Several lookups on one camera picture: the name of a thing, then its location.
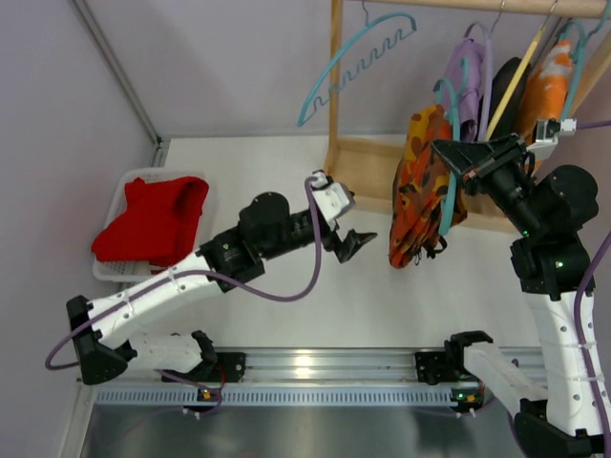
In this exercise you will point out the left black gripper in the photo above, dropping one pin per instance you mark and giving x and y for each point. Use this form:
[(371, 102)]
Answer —
[(337, 242)]

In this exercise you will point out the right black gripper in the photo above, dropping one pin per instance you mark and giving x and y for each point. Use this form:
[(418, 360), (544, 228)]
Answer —
[(490, 164)]

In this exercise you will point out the teal hanger with trousers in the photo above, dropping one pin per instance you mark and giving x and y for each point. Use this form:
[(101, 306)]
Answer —
[(449, 153)]

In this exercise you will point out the orange camouflage trousers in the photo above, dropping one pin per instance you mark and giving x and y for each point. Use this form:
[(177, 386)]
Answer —
[(420, 183)]

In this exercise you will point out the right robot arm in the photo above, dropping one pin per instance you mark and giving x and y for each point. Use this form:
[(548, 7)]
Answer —
[(569, 416)]

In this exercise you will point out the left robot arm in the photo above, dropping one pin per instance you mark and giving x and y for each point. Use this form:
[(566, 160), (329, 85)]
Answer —
[(107, 333)]

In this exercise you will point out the purple hanger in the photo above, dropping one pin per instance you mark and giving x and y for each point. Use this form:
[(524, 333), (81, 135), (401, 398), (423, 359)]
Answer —
[(478, 38)]

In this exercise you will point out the wooden hanger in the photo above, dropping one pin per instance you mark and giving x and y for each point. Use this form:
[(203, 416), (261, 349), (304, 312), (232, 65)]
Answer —
[(519, 72)]

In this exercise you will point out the far right teal hanger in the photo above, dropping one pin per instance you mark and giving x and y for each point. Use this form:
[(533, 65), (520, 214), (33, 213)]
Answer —
[(573, 67)]

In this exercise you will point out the wooden clothes rack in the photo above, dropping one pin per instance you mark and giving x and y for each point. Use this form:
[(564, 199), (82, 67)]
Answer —
[(367, 165)]

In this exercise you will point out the purple garment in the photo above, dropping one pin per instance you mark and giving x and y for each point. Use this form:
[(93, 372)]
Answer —
[(464, 72)]

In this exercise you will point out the orange white garment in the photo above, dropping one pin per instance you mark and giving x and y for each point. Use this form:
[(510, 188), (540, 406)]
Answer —
[(545, 91)]

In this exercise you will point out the red garment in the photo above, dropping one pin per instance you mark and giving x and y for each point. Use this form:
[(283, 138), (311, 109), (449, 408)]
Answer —
[(159, 224)]

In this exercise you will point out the white plastic basket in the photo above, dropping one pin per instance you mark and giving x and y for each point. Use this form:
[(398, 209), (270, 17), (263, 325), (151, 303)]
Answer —
[(135, 271)]

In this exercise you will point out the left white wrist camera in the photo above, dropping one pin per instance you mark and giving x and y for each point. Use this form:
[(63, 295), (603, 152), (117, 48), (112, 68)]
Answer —
[(333, 199)]

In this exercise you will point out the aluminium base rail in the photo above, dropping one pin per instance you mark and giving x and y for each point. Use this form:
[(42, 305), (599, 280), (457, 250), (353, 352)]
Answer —
[(422, 379)]

